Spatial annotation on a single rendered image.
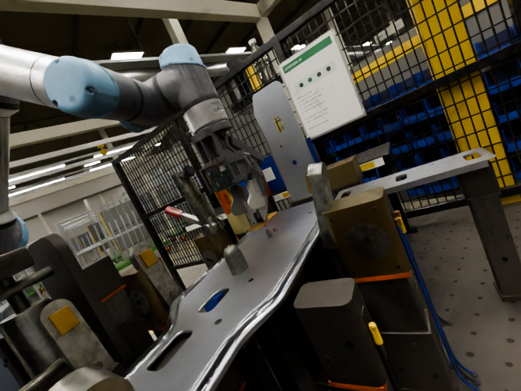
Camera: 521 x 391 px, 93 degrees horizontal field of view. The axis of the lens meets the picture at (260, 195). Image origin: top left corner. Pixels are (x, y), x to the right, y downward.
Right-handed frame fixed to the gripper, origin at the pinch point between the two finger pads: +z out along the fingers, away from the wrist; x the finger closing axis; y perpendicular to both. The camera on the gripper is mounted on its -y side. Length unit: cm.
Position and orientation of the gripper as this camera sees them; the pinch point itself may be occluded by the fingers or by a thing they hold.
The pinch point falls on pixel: (260, 214)
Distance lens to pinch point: 53.5
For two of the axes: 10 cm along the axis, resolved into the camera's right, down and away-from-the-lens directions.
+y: -4.4, 3.3, -8.4
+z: 4.2, 9.0, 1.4
